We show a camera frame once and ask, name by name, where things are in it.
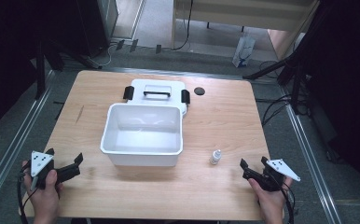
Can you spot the black metal stand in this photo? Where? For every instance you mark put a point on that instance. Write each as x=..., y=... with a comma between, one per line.
x=40, y=71

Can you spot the person's right hand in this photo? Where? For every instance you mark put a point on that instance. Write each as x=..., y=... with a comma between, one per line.
x=271, y=202

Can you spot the beige wooden furniture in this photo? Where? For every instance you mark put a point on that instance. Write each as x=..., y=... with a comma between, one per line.
x=246, y=15

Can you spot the black cabinet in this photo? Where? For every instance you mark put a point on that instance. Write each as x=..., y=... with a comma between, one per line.
x=94, y=25

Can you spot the white and blue paper bag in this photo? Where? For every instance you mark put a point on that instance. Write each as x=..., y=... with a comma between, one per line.
x=243, y=51

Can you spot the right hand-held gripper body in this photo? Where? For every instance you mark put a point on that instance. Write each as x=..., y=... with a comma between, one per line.
x=273, y=180

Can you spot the white plastic storage box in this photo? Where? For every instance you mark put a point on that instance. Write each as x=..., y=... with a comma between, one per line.
x=144, y=141

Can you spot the black tape strip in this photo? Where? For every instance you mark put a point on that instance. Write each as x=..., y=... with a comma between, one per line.
x=134, y=45
x=158, y=49
x=120, y=45

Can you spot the person's left hand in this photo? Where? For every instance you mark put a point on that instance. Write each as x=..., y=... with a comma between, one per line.
x=44, y=199

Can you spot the metal floor rail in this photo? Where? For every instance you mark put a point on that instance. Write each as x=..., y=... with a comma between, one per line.
x=184, y=73
x=311, y=155
x=11, y=149

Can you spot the small white dropper bottle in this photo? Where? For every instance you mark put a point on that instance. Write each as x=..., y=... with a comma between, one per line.
x=215, y=158

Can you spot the black round table grommet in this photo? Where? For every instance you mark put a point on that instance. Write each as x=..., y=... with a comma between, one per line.
x=199, y=91

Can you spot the black tripod stand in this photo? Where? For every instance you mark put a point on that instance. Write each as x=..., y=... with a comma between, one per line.
x=294, y=62

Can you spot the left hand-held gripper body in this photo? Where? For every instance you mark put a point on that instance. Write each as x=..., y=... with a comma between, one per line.
x=39, y=161

